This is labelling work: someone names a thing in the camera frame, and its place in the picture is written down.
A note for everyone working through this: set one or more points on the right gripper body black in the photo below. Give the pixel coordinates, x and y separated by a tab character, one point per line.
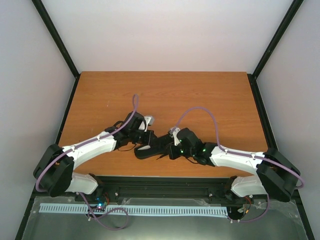
175	154

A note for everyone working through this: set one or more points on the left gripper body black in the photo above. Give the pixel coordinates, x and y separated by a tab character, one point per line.
147	140

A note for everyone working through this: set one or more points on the black shoelace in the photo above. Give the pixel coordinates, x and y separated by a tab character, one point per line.
163	155

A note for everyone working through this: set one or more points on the black canvas shoe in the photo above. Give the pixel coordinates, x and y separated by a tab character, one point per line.
160	146

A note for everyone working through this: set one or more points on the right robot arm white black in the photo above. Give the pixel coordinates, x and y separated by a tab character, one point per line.
271	173

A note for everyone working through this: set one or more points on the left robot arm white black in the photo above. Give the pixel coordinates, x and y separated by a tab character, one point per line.
55	172

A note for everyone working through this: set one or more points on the left controller board with leds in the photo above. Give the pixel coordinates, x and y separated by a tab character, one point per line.
100	203

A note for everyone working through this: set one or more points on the right wiring connector bundle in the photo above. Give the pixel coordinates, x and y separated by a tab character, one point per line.
246	206

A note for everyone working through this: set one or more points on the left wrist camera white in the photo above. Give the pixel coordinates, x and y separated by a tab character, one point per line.
147	121

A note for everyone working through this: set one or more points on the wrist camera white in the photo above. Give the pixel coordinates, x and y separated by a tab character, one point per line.
174	135
147	121

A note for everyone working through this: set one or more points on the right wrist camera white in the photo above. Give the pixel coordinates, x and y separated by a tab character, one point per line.
174	135

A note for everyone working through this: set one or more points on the right black frame post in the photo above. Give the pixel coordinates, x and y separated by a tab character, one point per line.
280	31

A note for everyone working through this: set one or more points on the black frame post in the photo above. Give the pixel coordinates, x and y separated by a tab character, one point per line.
50	26
280	31

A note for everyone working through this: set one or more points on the black aluminium frame base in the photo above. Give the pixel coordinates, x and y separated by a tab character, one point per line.
155	187

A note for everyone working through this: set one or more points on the light blue cable duct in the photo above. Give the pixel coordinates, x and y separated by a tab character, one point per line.
136	210

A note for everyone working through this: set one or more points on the left black frame post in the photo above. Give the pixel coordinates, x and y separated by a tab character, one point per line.
50	26

